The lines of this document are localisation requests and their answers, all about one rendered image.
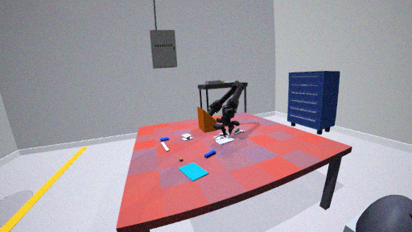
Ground cyan flat plate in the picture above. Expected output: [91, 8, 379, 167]
[179, 163, 208, 181]

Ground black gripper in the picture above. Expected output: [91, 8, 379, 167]
[213, 115, 240, 137]

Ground white housing plate with two holes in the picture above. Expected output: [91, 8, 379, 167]
[181, 134, 191, 139]

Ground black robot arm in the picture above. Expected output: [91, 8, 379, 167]
[207, 81, 244, 118]

